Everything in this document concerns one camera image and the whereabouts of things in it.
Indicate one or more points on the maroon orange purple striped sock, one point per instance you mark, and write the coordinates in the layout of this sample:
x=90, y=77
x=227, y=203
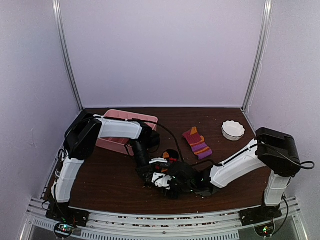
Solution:
x=197, y=143

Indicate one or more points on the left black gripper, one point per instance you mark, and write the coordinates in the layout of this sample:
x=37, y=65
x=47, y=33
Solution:
x=145, y=170

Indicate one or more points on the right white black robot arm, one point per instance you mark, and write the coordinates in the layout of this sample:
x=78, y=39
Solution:
x=270, y=148

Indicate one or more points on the left aluminium frame post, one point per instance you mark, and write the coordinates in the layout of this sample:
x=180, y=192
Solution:
x=56, y=4

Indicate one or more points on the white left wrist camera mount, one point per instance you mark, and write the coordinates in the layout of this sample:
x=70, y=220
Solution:
x=158, y=160

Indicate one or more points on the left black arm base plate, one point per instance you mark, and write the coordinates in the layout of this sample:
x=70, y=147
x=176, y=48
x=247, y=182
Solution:
x=71, y=216

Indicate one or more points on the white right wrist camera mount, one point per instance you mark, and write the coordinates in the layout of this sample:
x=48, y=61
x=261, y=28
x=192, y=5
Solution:
x=161, y=180

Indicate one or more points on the white scalloped ceramic bowl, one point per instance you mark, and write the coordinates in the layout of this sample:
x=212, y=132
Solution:
x=232, y=130

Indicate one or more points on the right aluminium frame post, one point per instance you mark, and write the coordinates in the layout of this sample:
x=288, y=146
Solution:
x=261, y=47

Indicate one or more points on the aluminium frame post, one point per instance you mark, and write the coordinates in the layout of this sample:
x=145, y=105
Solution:
x=56, y=4
x=261, y=47

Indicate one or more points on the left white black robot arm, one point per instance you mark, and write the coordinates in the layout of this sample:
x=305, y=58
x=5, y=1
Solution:
x=79, y=144

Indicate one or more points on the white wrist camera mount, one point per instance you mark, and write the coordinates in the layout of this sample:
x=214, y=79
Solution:
x=158, y=160
x=161, y=180

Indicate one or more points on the pink divided organizer tray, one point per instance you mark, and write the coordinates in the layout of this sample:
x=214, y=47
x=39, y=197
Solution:
x=121, y=145

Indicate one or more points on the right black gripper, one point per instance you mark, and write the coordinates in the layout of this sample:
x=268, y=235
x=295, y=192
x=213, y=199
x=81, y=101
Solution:
x=173, y=196

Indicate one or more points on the black argyle red orange sock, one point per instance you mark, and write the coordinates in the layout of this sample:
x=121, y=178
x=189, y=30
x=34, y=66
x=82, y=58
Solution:
x=172, y=156

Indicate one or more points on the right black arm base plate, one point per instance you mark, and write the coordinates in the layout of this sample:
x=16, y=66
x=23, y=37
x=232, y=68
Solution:
x=256, y=215

